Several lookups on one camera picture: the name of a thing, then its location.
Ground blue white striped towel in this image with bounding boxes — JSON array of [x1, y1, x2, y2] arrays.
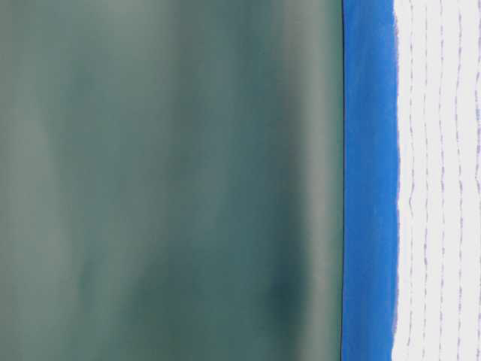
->
[[392, 1, 480, 360]]

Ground blue table cloth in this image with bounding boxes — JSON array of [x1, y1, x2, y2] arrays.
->
[[341, 1, 399, 360]]

